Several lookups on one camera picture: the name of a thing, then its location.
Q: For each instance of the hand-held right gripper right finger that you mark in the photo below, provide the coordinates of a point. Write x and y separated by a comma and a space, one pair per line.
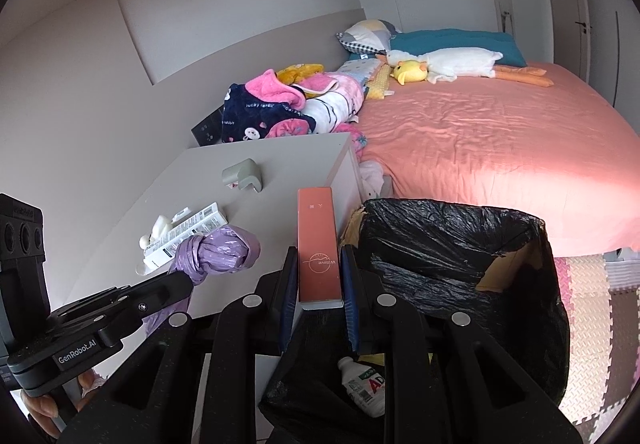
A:
350, 299

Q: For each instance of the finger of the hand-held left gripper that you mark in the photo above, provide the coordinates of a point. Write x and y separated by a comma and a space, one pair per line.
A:
160, 294

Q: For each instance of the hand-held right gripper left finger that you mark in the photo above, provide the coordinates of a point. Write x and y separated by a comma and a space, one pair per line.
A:
287, 304

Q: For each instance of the long pink box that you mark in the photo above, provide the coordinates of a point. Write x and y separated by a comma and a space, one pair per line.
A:
317, 244

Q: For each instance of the purple plastic bag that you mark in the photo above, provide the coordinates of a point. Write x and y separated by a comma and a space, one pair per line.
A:
220, 249

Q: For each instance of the white plastic milk bottle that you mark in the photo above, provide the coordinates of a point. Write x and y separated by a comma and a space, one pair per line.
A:
365, 389

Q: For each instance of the black trash bag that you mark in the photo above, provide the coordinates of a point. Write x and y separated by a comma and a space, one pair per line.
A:
440, 244

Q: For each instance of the cardboard box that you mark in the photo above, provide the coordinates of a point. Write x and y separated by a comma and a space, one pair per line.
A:
505, 274

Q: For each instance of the person's left hand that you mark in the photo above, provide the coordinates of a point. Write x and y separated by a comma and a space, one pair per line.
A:
45, 411

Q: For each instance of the white carton box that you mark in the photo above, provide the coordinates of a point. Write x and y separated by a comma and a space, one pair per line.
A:
195, 226

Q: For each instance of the white cloth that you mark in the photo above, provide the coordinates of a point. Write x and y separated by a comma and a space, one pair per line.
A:
372, 176

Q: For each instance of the grey corner guard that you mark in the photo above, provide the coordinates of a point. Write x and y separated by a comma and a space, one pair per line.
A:
240, 171

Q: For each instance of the white floral blanket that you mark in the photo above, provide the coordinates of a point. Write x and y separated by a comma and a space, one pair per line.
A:
335, 106

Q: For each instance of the long yellow pillow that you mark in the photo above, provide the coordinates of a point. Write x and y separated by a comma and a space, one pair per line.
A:
378, 84

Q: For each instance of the bed with pink sheet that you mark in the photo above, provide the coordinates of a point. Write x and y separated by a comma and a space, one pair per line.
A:
500, 139

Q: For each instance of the pink fleece blanket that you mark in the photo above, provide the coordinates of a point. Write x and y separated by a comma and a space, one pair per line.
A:
277, 84

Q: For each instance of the yellow plush toy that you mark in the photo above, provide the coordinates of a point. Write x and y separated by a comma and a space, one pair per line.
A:
300, 71

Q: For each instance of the yellow duck plush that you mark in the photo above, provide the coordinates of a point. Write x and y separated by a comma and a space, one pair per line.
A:
410, 71

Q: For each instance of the foam floor mat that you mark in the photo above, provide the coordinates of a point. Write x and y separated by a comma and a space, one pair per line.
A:
600, 324

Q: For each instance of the white goose plush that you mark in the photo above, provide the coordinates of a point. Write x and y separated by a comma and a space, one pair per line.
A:
460, 61

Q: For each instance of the chequered pillow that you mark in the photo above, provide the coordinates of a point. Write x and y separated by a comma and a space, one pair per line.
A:
365, 36

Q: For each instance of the teal pillow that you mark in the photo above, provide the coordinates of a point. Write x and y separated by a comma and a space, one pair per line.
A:
450, 41

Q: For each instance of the black wall socket panel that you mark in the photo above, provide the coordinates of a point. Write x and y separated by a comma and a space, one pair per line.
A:
207, 129

